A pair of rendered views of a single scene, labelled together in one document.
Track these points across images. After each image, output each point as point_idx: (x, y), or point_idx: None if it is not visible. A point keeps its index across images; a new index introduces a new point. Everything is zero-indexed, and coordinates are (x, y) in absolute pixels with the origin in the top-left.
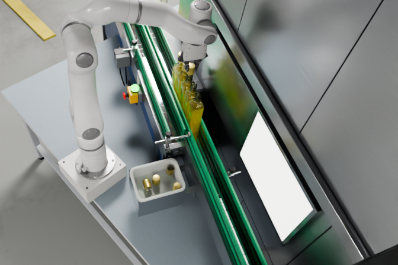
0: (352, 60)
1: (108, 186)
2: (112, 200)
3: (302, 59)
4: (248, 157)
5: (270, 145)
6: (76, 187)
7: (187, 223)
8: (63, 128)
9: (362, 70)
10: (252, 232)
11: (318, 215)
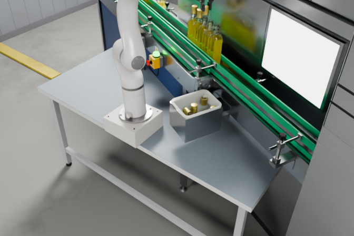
0: None
1: (150, 133)
2: (156, 143)
3: None
4: (270, 60)
5: (288, 28)
6: (122, 137)
7: (227, 149)
8: (97, 103)
9: None
10: (292, 110)
11: (345, 51)
